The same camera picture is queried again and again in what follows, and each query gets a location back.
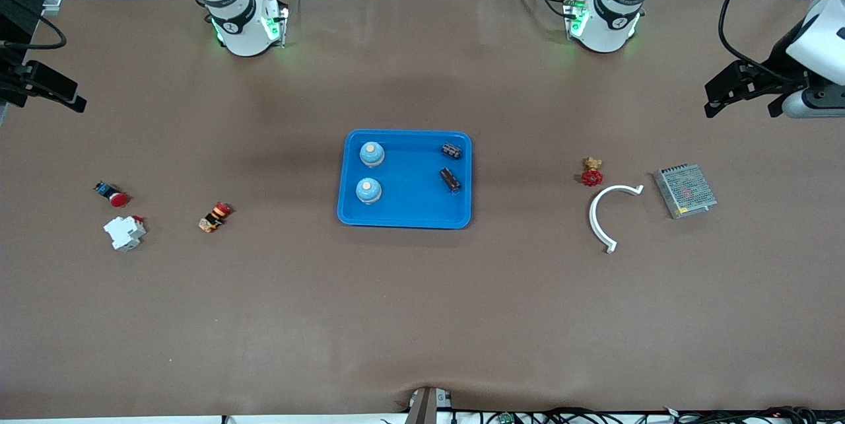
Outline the black cable bundle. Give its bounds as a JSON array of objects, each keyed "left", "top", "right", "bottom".
[{"left": 452, "top": 406, "right": 845, "bottom": 424}]

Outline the white curved plastic clamp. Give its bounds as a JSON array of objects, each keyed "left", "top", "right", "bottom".
[{"left": 589, "top": 184, "right": 644, "bottom": 254}]

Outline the light blue dome bell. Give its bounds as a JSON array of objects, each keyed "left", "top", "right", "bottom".
[
  {"left": 359, "top": 141, "right": 386, "bottom": 168},
  {"left": 355, "top": 178, "right": 382, "bottom": 205}
]

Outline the brown camera mount post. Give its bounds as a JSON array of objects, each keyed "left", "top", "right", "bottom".
[{"left": 404, "top": 386, "right": 455, "bottom": 424}]

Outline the red handwheel brass valve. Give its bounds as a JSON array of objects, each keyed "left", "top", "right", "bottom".
[{"left": 581, "top": 157, "right": 605, "bottom": 188}]

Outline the white circuit breaker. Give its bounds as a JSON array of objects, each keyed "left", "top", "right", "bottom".
[{"left": 103, "top": 215, "right": 147, "bottom": 252}]

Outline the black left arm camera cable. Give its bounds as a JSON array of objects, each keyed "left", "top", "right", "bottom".
[{"left": 718, "top": 0, "right": 803, "bottom": 85}]

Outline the orange red emergency stop switch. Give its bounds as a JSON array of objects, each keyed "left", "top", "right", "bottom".
[{"left": 197, "top": 201, "right": 233, "bottom": 234}]

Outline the red pushbutton with blue body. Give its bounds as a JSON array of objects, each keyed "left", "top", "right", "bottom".
[{"left": 94, "top": 181, "right": 130, "bottom": 208}]

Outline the blue plastic tray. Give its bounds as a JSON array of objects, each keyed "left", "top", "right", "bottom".
[{"left": 337, "top": 129, "right": 473, "bottom": 230}]

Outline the perforated metal power supply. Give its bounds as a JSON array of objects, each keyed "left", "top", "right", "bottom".
[{"left": 653, "top": 163, "right": 718, "bottom": 220}]

